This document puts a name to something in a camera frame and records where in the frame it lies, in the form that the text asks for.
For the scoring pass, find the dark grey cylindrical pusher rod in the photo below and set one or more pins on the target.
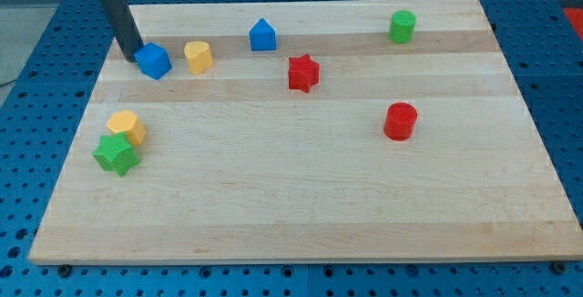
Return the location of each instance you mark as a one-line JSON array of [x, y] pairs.
[[124, 27]]

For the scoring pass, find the blue cube block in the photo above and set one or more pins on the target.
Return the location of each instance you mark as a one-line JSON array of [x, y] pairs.
[[153, 60]]

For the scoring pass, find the green star block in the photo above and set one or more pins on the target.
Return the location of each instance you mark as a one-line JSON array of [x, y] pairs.
[[115, 153]]

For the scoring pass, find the red star block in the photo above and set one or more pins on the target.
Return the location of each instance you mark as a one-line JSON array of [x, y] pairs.
[[303, 73]]

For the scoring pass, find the yellow heart block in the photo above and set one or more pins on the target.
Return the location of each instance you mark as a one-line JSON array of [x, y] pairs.
[[199, 56]]

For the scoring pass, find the yellow hexagon block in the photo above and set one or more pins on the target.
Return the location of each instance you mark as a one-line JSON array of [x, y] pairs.
[[128, 122]]

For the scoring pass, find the blue house-shaped block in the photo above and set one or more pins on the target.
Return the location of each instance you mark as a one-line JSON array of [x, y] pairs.
[[263, 36]]

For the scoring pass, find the light wooden board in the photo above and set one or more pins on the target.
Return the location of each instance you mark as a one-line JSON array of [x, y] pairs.
[[238, 168]]

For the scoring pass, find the green cylinder block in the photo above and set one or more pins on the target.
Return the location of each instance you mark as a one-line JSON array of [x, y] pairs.
[[402, 25]]

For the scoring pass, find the red cylinder block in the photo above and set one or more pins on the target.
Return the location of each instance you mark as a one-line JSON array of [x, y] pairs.
[[400, 121]]

